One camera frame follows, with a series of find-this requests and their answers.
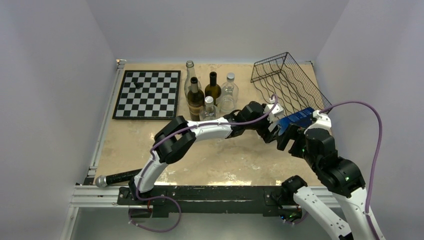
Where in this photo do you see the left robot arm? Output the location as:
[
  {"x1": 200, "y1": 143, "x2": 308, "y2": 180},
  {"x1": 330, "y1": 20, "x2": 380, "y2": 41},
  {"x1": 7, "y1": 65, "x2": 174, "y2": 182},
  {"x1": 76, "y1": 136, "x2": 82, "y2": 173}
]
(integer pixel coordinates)
[{"x1": 128, "y1": 100, "x2": 285, "y2": 205}]

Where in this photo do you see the dark green labelled wine bottle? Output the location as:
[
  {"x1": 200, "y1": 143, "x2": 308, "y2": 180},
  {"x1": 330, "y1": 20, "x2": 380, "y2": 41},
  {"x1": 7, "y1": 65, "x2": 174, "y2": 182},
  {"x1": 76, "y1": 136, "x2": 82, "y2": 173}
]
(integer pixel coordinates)
[{"x1": 187, "y1": 77, "x2": 205, "y2": 122}]

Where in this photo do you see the black microphone silver head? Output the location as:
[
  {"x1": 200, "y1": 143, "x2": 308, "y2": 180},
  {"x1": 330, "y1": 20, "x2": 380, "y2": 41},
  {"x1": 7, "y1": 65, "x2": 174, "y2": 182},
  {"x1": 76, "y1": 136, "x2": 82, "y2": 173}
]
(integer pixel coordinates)
[{"x1": 94, "y1": 168, "x2": 142, "y2": 188}]

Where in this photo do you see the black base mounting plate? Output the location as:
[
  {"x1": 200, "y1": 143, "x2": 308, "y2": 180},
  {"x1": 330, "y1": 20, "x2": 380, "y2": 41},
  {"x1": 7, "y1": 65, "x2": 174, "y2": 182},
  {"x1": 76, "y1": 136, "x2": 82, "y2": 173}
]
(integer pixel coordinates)
[{"x1": 117, "y1": 185, "x2": 303, "y2": 221}]

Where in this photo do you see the black chess pawn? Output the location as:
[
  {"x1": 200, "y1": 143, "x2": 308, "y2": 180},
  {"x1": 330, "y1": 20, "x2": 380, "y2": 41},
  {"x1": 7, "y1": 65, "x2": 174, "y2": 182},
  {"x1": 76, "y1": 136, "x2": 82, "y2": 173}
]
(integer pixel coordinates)
[{"x1": 132, "y1": 80, "x2": 143, "y2": 89}]

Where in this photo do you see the round clear bottle silver cap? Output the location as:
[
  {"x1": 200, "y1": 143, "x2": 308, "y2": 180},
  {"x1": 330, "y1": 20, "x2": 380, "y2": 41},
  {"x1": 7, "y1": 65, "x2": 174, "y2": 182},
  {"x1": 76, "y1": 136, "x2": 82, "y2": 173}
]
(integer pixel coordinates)
[{"x1": 217, "y1": 72, "x2": 239, "y2": 115}]

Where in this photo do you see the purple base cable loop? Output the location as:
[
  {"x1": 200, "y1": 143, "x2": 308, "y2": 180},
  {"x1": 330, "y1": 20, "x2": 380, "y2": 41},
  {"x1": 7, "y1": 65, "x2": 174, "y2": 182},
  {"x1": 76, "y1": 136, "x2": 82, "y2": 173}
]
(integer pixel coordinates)
[{"x1": 128, "y1": 195, "x2": 182, "y2": 233}]

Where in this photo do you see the tall clear glass bottle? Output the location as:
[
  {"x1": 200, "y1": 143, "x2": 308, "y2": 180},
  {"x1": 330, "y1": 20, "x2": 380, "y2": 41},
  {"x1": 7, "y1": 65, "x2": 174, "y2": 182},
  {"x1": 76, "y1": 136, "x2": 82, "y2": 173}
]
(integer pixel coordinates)
[{"x1": 184, "y1": 60, "x2": 196, "y2": 98}]

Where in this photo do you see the blue square glass bottle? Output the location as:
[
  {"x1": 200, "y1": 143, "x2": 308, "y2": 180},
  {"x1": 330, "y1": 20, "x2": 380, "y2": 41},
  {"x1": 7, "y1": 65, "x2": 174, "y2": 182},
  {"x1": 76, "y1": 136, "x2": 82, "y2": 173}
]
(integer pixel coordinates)
[{"x1": 278, "y1": 107, "x2": 315, "y2": 136}]

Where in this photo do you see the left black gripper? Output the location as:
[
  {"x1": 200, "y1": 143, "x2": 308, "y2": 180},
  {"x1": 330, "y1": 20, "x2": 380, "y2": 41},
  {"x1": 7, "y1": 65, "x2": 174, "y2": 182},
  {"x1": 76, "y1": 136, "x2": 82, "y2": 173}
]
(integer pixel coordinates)
[{"x1": 244, "y1": 110, "x2": 280, "y2": 144}]

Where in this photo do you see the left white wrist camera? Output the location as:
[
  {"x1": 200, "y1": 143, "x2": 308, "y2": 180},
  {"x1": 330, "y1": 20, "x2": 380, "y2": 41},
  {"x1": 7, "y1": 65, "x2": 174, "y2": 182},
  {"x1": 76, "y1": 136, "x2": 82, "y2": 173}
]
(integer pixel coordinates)
[{"x1": 264, "y1": 103, "x2": 285, "y2": 132}]

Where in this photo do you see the small clear bottle silver cap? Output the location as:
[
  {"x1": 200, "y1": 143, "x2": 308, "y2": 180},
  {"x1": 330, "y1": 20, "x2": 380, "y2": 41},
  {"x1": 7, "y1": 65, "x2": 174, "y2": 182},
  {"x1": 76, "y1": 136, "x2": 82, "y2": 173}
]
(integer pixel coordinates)
[{"x1": 199, "y1": 96, "x2": 220, "y2": 121}]

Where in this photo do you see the black wire wine rack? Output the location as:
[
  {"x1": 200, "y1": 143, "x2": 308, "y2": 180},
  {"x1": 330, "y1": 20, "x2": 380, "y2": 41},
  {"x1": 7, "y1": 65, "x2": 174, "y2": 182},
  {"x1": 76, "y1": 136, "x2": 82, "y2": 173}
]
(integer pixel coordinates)
[{"x1": 250, "y1": 52, "x2": 331, "y2": 116}]

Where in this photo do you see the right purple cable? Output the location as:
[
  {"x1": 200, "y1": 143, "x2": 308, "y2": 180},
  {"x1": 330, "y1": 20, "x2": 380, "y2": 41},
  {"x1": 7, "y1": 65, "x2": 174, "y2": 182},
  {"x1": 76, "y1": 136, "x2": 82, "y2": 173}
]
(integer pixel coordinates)
[{"x1": 319, "y1": 100, "x2": 384, "y2": 240}]

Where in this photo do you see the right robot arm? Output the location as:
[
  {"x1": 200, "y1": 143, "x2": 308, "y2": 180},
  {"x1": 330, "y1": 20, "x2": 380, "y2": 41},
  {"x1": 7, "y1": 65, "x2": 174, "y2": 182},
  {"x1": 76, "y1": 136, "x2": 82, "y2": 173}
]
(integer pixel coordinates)
[{"x1": 275, "y1": 123, "x2": 385, "y2": 240}]

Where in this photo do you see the black white chessboard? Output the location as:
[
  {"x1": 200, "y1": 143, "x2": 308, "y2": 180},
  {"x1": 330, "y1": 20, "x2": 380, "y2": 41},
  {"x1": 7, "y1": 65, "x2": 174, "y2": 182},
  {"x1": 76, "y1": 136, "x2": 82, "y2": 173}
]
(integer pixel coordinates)
[{"x1": 112, "y1": 70, "x2": 181, "y2": 120}]

